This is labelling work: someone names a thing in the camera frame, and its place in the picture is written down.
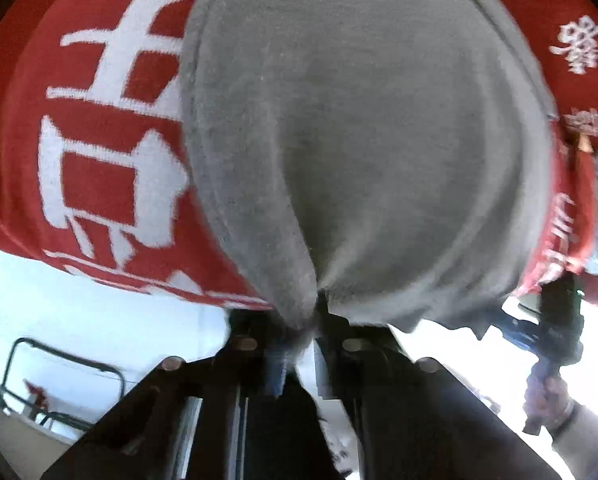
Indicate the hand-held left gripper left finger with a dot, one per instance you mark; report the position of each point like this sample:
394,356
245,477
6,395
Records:
244,346

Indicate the black wristband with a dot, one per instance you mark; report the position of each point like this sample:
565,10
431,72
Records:
565,422

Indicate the person's right forearm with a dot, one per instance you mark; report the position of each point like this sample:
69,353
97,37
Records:
591,440

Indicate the black metal frame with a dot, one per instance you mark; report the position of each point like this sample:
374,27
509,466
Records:
16,360

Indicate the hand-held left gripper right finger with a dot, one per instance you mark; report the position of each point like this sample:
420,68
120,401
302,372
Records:
353,346

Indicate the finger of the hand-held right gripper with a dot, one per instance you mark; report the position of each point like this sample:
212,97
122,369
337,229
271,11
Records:
516,330

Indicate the red printed blanket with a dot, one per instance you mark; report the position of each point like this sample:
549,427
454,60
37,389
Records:
94,125

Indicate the grey sweater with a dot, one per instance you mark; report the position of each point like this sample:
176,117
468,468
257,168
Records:
359,140

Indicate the person's right hand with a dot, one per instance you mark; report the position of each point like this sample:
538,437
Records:
546,402

